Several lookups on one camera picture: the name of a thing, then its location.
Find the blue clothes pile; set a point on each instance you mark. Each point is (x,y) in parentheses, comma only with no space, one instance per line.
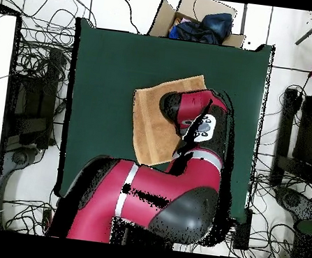
(213,26)

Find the round dark stand base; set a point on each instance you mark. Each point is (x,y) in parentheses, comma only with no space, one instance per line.
(293,200)

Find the tan terry towel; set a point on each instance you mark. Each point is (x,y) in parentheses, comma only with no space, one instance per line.
(153,126)

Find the dark green table cloth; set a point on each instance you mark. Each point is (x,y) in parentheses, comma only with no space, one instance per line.
(111,59)

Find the black power strip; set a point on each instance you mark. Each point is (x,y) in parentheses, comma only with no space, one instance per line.
(46,219)
(241,232)

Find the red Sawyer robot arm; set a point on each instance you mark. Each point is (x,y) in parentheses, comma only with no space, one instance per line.
(182,185)

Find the open cardboard box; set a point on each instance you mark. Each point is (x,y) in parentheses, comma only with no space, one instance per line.
(163,20)

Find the black equipment rack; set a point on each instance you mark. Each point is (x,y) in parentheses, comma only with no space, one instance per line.
(35,100)

